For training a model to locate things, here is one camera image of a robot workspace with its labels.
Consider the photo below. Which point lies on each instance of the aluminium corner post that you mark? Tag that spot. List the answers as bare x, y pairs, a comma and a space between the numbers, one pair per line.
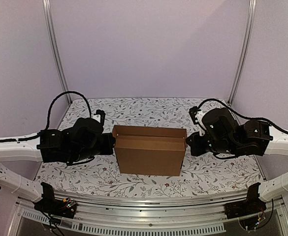
244, 51
53, 42

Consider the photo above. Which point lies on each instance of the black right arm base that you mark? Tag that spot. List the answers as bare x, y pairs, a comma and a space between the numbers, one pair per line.
252, 204

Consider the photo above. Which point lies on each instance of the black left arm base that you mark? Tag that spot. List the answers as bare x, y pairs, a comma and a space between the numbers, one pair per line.
52, 206

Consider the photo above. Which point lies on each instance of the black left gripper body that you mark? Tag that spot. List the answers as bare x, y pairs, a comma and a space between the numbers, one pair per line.
86, 154

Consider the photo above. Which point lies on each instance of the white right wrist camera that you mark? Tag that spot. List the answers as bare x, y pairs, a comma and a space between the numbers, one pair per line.
196, 115

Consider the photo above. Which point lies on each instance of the brown cardboard paper box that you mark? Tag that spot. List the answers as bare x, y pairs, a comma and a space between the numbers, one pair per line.
151, 151

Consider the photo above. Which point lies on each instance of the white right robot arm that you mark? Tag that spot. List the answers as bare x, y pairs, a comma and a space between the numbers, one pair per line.
276, 164

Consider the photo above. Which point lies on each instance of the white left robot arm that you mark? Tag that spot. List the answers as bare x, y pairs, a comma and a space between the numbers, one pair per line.
19, 149

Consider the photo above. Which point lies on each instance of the right aluminium corner post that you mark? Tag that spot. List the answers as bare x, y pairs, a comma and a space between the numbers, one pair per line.
244, 51

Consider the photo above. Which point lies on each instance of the left aluminium corner post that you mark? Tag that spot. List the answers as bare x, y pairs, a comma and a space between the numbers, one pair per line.
53, 42

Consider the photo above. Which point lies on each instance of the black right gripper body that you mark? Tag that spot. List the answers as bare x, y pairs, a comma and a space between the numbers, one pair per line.
191, 144

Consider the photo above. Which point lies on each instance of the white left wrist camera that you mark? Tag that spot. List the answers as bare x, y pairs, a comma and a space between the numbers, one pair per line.
99, 116

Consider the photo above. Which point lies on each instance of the floral patterned table mat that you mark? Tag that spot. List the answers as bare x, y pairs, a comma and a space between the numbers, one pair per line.
204, 175

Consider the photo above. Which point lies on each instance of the aluminium front rail frame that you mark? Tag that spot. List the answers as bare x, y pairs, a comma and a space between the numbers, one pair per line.
113, 216

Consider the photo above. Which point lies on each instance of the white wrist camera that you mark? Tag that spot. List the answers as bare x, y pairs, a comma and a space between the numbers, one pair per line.
99, 116
196, 115

